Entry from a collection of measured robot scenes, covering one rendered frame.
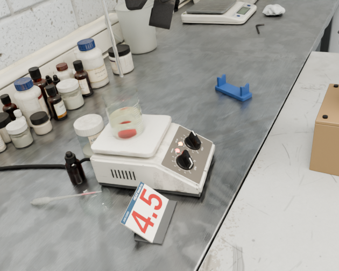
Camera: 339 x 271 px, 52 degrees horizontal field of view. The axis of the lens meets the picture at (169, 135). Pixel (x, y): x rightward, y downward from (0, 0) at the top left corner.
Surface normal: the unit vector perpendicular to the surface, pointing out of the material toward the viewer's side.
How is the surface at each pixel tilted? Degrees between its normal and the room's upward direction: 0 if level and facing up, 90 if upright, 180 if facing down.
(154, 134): 0
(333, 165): 90
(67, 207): 0
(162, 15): 91
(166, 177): 90
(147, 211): 40
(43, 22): 90
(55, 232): 0
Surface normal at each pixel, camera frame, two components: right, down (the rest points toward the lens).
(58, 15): 0.87, 0.18
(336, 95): -0.15, -0.84
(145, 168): -0.29, 0.58
